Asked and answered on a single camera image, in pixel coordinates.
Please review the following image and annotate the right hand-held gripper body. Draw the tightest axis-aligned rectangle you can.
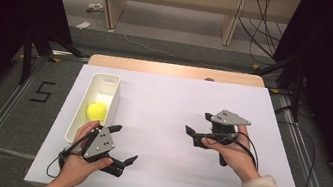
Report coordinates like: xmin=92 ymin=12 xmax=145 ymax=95
xmin=189 ymin=106 xmax=253 ymax=171

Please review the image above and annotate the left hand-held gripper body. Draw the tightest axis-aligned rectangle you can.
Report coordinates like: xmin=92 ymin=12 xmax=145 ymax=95
xmin=80 ymin=124 xmax=132 ymax=179

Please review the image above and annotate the yellow tennis ball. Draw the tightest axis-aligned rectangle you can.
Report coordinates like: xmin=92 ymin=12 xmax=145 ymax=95
xmin=84 ymin=100 xmax=109 ymax=124

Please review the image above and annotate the white plastic storage bin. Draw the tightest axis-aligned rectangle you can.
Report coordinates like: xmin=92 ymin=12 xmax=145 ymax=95
xmin=64 ymin=68 xmax=124 ymax=151

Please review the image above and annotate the person's right hand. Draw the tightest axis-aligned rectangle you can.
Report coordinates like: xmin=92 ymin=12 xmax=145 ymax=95
xmin=195 ymin=119 xmax=268 ymax=186

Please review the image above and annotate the person's left hand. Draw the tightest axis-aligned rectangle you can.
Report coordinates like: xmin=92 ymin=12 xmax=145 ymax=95
xmin=53 ymin=115 xmax=120 ymax=187

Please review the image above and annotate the white table cover sheet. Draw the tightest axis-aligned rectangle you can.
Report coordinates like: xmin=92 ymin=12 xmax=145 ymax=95
xmin=23 ymin=53 xmax=324 ymax=187

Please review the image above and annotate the light wooden table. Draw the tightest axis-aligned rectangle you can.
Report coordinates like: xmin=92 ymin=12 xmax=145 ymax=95
xmin=87 ymin=48 xmax=266 ymax=93

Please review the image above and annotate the black metal stand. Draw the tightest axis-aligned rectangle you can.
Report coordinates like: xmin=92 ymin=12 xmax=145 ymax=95
xmin=247 ymin=48 xmax=310 ymax=123
xmin=16 ymin=22 xmax=88 ymax=95

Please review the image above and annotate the white paper scrap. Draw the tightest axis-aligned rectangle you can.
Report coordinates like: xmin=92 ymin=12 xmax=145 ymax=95
xmin=75 ymin=19 xmax=94 ymax=32

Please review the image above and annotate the small printed paper scrap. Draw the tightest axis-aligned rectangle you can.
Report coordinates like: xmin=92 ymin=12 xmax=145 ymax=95
xmin=85 ymin=1 xmax=107 ymax=16

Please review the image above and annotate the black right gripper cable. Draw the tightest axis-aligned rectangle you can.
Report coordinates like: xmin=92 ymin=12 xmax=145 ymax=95
xmin=227 ymin=130 xmax=264 ymax=172

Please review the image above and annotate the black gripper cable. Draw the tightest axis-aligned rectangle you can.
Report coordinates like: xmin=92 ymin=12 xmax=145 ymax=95
xmin=45 ymin=122 xmax=102 ymax=185
xmin=227 ymin=130 xmax=264 ymax=172

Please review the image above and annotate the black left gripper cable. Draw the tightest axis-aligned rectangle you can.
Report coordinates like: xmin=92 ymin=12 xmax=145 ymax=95
xmin=45 ymin=122 xmax=102 ymax=185

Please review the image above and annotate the white floor cable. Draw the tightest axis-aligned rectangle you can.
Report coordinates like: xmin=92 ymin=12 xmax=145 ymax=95
xmin=119 ymin=32 xmax=240 ymax=74

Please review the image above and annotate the thin black floor cable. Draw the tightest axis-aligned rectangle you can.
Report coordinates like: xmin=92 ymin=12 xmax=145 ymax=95
xmin=269 ymin=105 xmax=326 ymax=187

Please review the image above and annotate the bundle of black floor cables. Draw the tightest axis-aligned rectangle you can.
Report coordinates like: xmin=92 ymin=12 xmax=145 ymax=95
xmin=231 ymin=0 xmax=293 ymax=68

